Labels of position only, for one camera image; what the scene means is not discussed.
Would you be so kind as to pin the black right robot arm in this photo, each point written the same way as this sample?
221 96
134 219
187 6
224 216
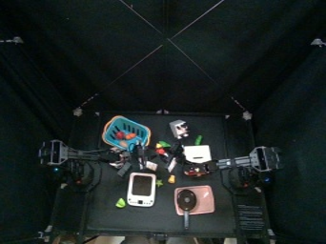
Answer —
265 158

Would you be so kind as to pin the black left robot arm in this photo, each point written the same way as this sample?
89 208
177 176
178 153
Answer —
85 155

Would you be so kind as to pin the white rectangular toy box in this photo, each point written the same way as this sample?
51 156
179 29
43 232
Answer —
151 166

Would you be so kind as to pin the black rectangular toy bar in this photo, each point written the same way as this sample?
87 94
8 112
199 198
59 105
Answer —
123 170

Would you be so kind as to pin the orange toy vegetable green stem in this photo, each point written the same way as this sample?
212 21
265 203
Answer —
131 136

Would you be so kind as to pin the teal basket orange rim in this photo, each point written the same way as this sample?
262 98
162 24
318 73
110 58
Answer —
142 130

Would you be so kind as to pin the glossy red toy fruit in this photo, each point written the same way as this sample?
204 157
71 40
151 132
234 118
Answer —
121 135

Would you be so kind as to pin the green toy star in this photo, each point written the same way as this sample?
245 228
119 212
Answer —
159 183

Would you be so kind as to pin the pink tray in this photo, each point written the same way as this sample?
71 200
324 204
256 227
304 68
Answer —
206 198

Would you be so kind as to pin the green toy pea pod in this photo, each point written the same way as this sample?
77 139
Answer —
198 140

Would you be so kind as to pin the black toy frying pan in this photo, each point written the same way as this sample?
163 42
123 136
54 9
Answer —
186 200

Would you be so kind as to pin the white device with black screen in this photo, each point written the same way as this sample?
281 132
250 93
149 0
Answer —
142 189

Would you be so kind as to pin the green toy lime wedge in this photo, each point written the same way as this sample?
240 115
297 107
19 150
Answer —
121 203

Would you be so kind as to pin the grey frame corner bracket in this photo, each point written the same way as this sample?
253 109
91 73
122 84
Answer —
162 111
317 42
248 115
77 111
16 40

